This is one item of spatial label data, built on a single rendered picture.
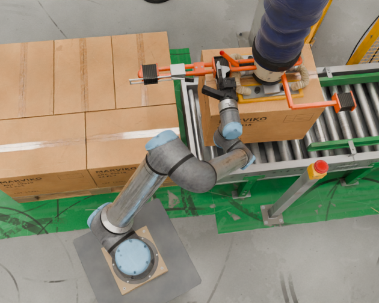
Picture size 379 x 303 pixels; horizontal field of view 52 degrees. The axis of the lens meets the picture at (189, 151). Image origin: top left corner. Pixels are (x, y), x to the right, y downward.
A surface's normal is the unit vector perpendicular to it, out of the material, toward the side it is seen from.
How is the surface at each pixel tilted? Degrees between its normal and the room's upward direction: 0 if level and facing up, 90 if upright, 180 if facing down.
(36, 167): 0
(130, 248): 10
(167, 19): 0
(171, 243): 0
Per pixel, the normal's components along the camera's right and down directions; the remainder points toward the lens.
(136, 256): 0.14, -0.25
